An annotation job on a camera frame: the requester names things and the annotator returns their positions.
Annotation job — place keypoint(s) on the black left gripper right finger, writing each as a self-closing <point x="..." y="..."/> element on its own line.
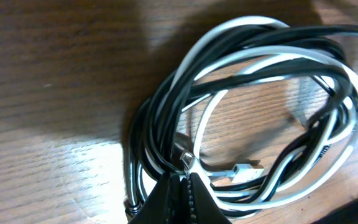
<point x="197" y="205"/>

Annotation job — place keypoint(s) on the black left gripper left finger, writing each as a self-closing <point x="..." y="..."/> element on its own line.
<point x="163" y="205"/>

